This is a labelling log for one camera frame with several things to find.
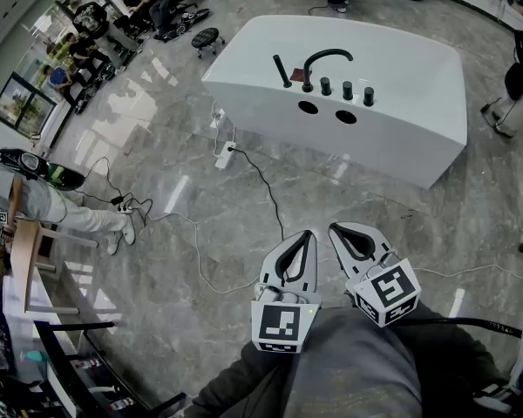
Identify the black round rolling stool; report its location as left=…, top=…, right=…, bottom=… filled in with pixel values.
left=191, top=27, right=227, bottom=59

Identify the black handheld shower wand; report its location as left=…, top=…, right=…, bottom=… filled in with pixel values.
left=272, top=54, right=294, bottom=90

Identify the black curved faucet spout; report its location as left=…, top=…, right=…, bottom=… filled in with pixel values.
left=302, top=49, right=355, bottom=94

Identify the white power strip cable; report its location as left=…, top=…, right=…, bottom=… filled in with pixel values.
left=210, top=101, right=237, bottom=148

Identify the black metal rack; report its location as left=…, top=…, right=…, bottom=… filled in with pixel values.
left=32, top=319, right=188, bottom=418

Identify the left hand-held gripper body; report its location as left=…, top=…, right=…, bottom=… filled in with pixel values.
left=251, top=279, right=323, bottom=354

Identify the person's left forearm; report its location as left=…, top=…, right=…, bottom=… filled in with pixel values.
left=190, top=340, right=298, bottom=418

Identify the person's own body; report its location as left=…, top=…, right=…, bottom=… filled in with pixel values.
left=282, top=306, right=424, bottom=418

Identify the person's right forearm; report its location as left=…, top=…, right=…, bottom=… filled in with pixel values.
left=394, top=300, right=509, bottom=407

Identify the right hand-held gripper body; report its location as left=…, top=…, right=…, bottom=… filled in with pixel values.
left=344, top=250, right=422, bottom=328

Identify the thick black cable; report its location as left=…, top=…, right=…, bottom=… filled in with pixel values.
left=399, top=314, right=523, bottom=346

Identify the black gear pile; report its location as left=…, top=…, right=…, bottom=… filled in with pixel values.
left=163, top=8, right=211, bottom=42

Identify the thin black floor cable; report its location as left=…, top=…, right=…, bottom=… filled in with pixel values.
left=74, top=156, right=154, bottom=228

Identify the light wooden table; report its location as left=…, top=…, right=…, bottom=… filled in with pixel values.
left=7, top=218, right=100, bottom=316

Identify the white bathtub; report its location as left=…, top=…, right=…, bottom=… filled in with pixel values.
left=201, top=14, right=468, bottom=190

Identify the black power cable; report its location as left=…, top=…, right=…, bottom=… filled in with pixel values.
left=228, top=145, right=286, bottom=241

